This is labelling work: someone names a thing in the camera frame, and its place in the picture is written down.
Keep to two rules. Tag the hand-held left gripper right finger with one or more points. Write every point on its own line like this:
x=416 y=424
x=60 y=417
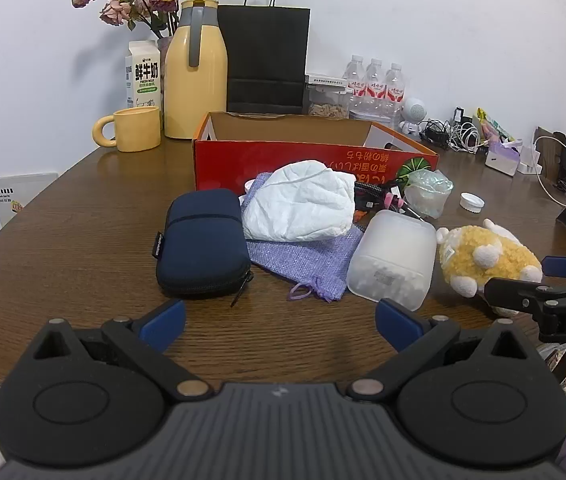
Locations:
x=398 y=322

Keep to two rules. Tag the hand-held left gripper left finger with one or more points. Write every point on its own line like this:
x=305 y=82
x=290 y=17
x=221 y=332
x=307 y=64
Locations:
x=165 y=322

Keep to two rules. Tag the yellow plush toy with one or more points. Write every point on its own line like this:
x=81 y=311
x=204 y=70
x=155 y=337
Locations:
x=483 y=255

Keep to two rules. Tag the translucent plastic box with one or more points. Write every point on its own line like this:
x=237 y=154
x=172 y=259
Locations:
x=393 y=255

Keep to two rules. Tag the navy zip pouch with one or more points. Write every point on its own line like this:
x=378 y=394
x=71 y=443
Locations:
x=203 y=240

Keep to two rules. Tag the white bottle cap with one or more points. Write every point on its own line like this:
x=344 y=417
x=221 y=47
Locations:
x=472 y=201

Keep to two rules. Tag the clear plastic bag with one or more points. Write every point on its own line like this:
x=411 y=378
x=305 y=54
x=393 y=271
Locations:
x=428 y=192

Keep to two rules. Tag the white cloth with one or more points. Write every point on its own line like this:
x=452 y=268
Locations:
x=298 y=200

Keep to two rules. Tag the red cardboard box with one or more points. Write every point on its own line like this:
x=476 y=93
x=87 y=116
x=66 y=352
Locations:
x=273 y=160

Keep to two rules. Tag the dark brown holder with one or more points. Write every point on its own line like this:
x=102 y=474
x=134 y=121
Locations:
x=560 y=160

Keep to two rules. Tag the white charger block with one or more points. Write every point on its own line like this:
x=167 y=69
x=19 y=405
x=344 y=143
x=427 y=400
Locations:
x=528 y=160

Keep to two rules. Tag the purple tissue box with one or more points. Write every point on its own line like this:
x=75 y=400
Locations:
x=503 y=160

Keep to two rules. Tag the yellow green snack packets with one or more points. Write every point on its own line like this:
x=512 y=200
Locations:
x=493 y=125

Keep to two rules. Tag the black charger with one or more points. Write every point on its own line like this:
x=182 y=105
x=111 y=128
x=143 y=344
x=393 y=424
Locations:
x=459 y=114

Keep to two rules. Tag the yellow mug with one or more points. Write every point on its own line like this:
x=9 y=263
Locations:
x=138 y=130

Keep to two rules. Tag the white robot speaker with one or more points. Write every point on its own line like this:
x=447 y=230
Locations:
x=414 y=110

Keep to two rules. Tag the clear seed container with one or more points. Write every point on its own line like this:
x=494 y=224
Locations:
x=328 y=107

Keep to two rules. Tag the yellow thermos jug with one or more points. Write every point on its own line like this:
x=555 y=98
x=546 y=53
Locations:
x=195 y=95

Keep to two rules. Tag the water bottle red label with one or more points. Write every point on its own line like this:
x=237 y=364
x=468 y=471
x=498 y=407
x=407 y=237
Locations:
x=356 y=80
x=374 y=82
x=395 y=85

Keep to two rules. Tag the white milk carton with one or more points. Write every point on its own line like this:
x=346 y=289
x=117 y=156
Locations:
x=143 y=75

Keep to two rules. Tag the white flat packet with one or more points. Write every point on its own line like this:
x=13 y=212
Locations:
x=325 y=79

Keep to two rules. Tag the black paper bag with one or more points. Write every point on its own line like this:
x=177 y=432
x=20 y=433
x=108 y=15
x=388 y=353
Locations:
x=263 y=50

